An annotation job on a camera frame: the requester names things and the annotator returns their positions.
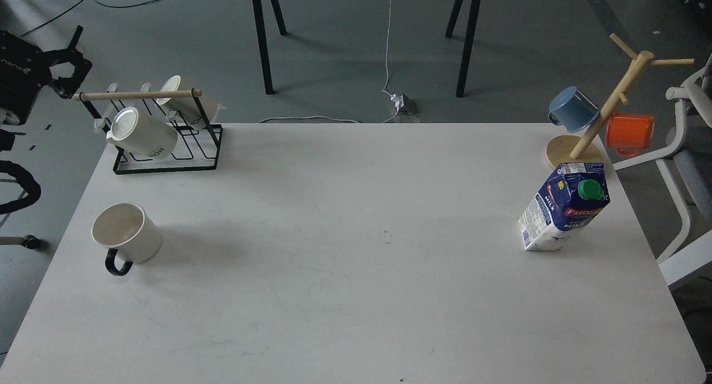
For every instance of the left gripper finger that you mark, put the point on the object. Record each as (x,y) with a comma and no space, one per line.
(69,53)
(66,87)

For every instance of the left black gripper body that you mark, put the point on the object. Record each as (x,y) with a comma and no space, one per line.
(25,70)

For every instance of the white mug black handle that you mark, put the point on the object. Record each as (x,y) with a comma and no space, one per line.
(129,236)

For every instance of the blue milk carton green cap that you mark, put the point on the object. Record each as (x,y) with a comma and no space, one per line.
(570,198)

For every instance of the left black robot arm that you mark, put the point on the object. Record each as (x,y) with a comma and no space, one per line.
(31,190)

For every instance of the white mug front on rack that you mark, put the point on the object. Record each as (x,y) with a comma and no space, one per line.
(142,134)

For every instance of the white power plug adapter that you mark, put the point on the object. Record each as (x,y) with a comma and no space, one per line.
(403,105)

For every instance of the black table legs right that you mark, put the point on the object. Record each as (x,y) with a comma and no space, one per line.
(466,54)

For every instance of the blue mug on tree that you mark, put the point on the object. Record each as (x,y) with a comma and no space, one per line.
(572,109)

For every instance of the wooden mug tree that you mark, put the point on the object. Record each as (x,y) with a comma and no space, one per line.
(580,149)

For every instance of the orange mug on tree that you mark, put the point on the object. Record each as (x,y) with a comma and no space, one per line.
(629,134)

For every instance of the white office chair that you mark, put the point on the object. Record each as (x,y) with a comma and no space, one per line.
(688,148)

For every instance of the black wire mug rack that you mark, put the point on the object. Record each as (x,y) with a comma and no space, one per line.
(195,150)

